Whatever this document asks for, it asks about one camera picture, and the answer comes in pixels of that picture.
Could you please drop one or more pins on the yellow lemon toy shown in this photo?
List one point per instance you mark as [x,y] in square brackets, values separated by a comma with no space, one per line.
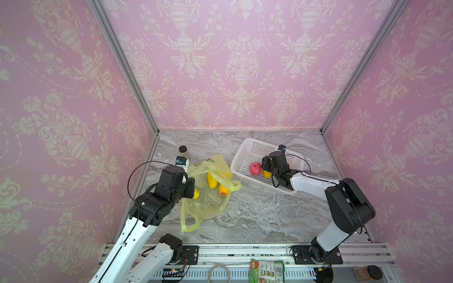
[196,194]

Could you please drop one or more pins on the yellow corn cob toy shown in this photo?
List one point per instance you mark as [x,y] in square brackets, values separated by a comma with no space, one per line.
[212,182]

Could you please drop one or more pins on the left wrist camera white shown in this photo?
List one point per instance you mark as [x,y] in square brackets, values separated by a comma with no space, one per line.
[183,162]

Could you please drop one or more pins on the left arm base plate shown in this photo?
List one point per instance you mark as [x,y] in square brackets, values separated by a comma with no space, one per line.
[188,256]

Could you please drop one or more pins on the white plastic basket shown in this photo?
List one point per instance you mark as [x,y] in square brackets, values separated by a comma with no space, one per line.
[253,151]

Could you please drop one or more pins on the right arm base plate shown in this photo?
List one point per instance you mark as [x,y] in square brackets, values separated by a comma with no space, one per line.
[304,255]

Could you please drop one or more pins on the small circuit board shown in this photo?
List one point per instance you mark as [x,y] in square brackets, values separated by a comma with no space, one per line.
[173,272]

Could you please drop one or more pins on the yellow banana toy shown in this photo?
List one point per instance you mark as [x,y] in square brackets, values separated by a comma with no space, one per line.
[266,174]

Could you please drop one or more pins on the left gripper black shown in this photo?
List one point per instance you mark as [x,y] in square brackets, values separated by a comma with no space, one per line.
[190,183]

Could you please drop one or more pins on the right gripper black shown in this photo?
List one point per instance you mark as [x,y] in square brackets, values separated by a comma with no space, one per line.
[266,165]

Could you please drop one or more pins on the green snack packet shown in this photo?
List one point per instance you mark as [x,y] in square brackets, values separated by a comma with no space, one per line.
[266,271]

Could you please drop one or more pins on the orange yellow mango toy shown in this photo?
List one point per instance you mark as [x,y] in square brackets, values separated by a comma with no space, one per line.
[223,191]

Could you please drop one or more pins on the yellow-green plastic bag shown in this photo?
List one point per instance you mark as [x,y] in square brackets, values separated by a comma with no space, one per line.
[210,203]

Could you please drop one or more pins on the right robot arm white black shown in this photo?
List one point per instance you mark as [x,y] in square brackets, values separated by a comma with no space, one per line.
[349,207]

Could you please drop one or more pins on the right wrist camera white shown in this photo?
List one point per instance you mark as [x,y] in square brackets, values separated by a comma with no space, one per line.
[281,148]

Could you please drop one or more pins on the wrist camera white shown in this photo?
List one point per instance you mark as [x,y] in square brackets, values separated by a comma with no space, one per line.
[183,162]
[281,148]

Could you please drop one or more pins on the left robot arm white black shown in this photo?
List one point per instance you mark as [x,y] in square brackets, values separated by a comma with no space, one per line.
[146,214]

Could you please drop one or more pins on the pink dragon fruit toy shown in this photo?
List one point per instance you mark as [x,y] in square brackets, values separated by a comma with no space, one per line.
[255,169]

